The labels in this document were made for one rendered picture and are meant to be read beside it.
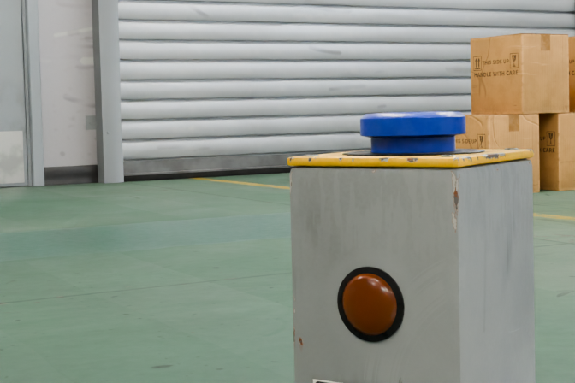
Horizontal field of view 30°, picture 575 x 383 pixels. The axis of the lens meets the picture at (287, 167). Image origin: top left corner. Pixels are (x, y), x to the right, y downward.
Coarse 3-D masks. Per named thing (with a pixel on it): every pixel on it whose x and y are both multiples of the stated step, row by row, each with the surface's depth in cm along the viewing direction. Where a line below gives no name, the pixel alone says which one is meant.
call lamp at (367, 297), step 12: (360, 276) 38; (372, 276) 38; (348, 288) 38; (360, 288) 38; (372, 288) 38; (384, 288) 38; (348, 300) 38; (360, 300) 38; (372, 300) 38; (384, 300) 38; (348, 312) 38; (360, 312) 38; (372, 312) 38; (384, 312) 38; (360, 324) 38; (372, 324) 38; (384, 324) 38
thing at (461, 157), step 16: (288, 160) 40; (304, 160) 40; (320, 160) 39; (336, 160) 39; (352, 160) 38; (368, 160) 38; (384, 160) 38; (400, 160) 37; (416, 160) 37; (432, 160) 37; (448, 160) 36; (464, 160) 36; (480, 160) 38; (496, 160) 39
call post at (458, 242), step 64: (320, 192) 39; (384, 192) 38; (448, 192) 36; (512, 192) 40; (320, 256) 39; (384, 256) 38; (448, 256) 36; (512, 256) 40; (320, 320) 40; (448, 320) 37; (512, 320) 40
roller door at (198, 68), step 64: (128, 0) 536; (192, 0) 551; (256, 0) 568; (320, 0) 587; (384, 0) 606; (448, 0) 627; (512, 0) 649; (128, 64) 536; (192, 64) 552; (256, 64) 569; (320, 64) 588; (384, 64) 607; (448, 64) 628; (128, 128) 537; (192, 128) 553; (256, 128) 570; (320, 128) 589
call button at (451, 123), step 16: (400, 112) 40; (416, 112) 39; (432, 112) 39; (448, 112) 39; (368, 128) 40; (384, 128) 39; (400, 128) 39; (416, 128) 39; (432, 128) 39; (448, 128) 39; (464, 128) 40; (384, 144) 40; (400, 144) 39; (416, 144) 39; (432, 144) 39; (448, 144) 40
